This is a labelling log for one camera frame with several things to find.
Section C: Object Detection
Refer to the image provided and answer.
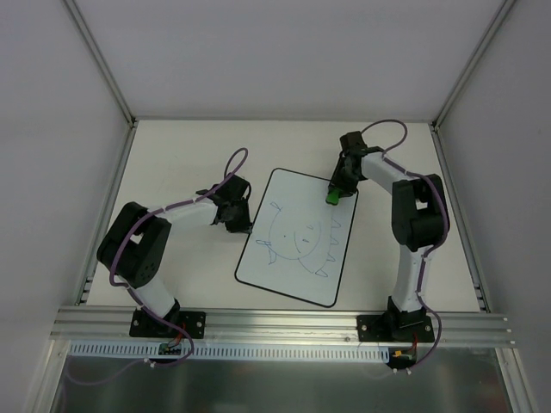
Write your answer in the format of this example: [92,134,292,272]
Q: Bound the aluminium front rail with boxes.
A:
[49,305,517,348]

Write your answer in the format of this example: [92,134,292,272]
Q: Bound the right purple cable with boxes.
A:
[359,119,451,374]

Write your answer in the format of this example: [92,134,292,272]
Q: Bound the right aluminium frame post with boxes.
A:
[430,0,517,132]

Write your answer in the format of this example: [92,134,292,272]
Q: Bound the purple cable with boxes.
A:
[64,148,251,386]
[359,119,451,374]

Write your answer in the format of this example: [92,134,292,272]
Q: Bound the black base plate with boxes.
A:
[356,314,435,343]
[128,310,206,339]

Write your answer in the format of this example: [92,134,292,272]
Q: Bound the green whiteboard eraser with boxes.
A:
[325,187,342,206]

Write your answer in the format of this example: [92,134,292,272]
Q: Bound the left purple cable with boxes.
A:
[64,148,251,386]

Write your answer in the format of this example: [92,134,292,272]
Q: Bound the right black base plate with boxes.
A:
[356,314,435,343]

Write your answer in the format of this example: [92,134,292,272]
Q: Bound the left aluminium frame post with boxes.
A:
[63,0,138,130]

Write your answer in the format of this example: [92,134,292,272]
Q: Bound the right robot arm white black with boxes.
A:
[326,131,450,343]

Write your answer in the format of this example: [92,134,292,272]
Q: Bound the white whiteboard black frame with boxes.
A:
[234,168,358,308]

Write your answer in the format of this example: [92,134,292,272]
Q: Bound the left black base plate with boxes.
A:
[128,310,206,339]

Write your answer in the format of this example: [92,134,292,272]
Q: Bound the aluminium frame post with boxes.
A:
[63,0,138,130]
[430,0,517,132]

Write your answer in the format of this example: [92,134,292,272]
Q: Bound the white slotted cable duct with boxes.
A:
[68,340,390,364]

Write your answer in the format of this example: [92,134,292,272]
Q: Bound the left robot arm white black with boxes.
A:
[96,175,252,336]

